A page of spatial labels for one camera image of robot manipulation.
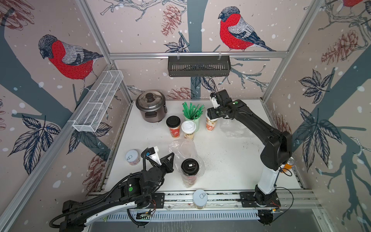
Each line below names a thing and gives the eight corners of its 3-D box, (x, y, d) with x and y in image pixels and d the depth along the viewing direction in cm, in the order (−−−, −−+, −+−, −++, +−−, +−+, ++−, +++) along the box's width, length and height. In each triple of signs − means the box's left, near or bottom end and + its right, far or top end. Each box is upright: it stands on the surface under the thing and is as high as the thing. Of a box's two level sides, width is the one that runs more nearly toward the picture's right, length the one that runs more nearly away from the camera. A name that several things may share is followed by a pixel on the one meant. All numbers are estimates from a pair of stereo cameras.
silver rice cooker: (140, 125, 106) (132, 107, 91) (145, 107, 118) (139, 88, 103) (165, 125, 106) (161, 107, 90) (167, 107, 118) (164, 88, 103)
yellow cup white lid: (181, 143, 96) (180, 129, 83) (183, 134, 101) (182, 119, 88) (193, 145, 95) (194, 131, 82) (195, 135, 100) (196, 121, 87)
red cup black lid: (169, 140, 98) (165, 126, 85) (170, 130, 104) (167, 115, 90) (181, 140, 98) (179, 126, 85) (181, 130, 104) (180, 115, 90)
